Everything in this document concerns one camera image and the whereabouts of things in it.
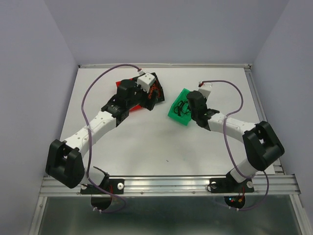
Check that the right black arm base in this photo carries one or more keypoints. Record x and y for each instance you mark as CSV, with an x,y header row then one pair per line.
x,y
229,185

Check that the black plastic bin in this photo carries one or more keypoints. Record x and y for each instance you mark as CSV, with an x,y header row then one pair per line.
x,y
157,87

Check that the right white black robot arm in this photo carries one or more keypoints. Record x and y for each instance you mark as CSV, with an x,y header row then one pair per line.
x,y
261,143

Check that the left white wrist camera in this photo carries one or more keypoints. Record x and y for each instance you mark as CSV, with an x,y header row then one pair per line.
x,y
145,81

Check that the red plastic bin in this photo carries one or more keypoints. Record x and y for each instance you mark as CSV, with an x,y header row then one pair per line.
x,y
134,107

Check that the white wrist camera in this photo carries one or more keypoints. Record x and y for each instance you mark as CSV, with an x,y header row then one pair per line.
x,y
205,88
145,81

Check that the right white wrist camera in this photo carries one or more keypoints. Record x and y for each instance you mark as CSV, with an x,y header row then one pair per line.
x,y
205,88

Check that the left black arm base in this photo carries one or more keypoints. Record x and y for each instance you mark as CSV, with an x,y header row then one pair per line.
x,y
104,181

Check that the green plastic bin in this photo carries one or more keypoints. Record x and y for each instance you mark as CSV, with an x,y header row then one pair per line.
x,y
179,110

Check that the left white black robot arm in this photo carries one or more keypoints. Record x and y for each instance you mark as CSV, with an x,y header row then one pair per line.
x,y
65,158

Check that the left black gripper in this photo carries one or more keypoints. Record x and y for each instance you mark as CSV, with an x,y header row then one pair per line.
x,y
145,94

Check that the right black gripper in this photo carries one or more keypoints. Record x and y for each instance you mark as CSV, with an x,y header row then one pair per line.
x,y
205,100

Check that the aluminium front rail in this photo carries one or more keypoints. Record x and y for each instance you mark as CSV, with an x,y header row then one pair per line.
x,y
169,186

